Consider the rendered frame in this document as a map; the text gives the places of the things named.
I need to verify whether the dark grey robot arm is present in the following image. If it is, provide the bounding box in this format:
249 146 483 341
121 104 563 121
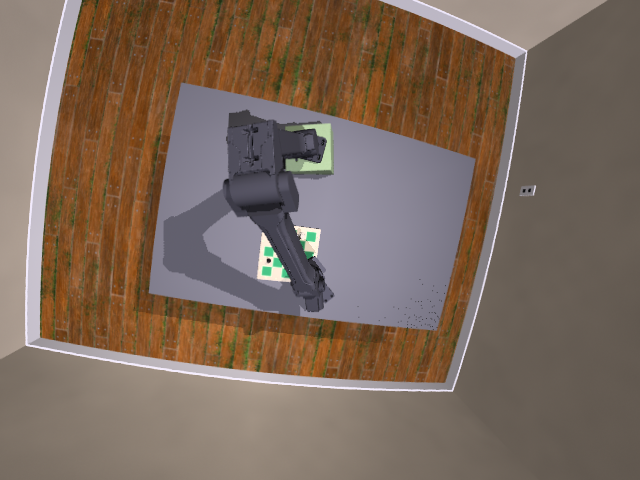
223 120 335 312

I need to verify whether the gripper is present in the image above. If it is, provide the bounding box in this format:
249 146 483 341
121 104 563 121
308 256 326 273

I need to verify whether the green and cream chessboard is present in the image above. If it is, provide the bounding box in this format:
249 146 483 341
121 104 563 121
257 226 321 282

